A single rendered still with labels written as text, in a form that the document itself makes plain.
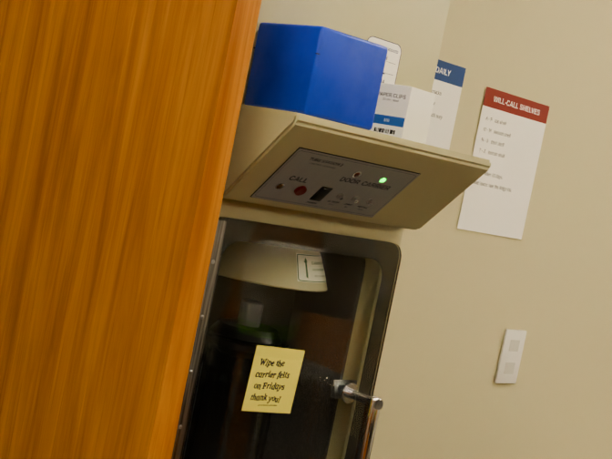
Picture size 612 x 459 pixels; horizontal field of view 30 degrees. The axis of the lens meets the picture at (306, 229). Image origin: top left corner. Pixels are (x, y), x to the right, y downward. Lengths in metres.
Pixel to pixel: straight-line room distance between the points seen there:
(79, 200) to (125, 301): 0.15
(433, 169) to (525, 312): 1.16
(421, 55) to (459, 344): 0.97
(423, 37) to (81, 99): 0.42
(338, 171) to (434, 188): 0.16
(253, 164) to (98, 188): 0.18
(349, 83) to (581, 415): 1.64
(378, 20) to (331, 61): 0.21
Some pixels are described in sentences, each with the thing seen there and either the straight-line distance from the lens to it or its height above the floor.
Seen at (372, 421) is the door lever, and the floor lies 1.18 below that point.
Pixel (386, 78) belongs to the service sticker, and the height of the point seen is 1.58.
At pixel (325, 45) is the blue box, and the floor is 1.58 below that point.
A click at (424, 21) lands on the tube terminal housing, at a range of 1.42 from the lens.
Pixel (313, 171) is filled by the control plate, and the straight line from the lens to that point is 1.21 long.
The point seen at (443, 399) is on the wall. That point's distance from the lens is 2.29.
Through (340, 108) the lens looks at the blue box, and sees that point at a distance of 1.18.
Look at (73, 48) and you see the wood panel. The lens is 1.32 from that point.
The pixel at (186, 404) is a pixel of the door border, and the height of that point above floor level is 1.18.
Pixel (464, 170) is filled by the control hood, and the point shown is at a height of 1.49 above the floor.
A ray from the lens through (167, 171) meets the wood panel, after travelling 1.14.
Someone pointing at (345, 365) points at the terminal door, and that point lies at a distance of 1.39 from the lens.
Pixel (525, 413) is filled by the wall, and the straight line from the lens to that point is 2.52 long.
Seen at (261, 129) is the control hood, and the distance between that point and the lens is 1.16.
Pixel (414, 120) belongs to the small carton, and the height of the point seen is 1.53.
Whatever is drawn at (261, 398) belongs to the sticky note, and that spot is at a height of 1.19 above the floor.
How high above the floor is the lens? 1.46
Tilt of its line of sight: 3 degrees down
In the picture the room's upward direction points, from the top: 11 degrees clockwise
